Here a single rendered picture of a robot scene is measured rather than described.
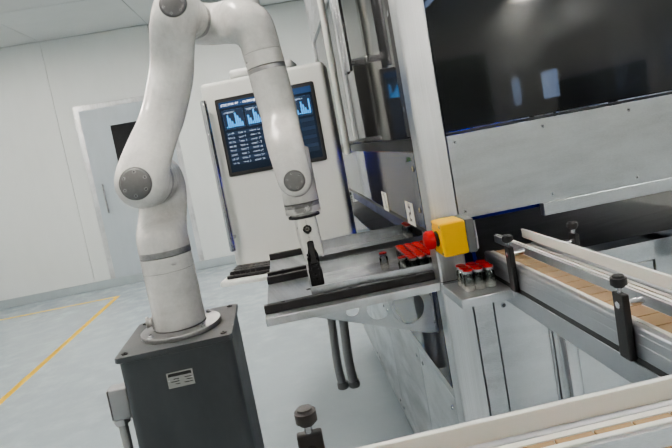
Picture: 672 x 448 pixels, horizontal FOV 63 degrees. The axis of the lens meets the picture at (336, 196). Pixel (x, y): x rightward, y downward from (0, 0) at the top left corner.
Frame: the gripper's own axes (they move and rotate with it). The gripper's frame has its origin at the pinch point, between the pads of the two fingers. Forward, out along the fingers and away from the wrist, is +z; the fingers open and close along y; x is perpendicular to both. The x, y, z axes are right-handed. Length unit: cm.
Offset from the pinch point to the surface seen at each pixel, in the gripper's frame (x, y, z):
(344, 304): -4.6, -11.0, 4.9
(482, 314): -34.9, -12.5, 13.8
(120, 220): 203, 543, 13
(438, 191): -29.9, -12.5, -15.9
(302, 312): 4.9, -10.9, 4.6
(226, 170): 25, 93, -28
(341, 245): -12, 54, 4
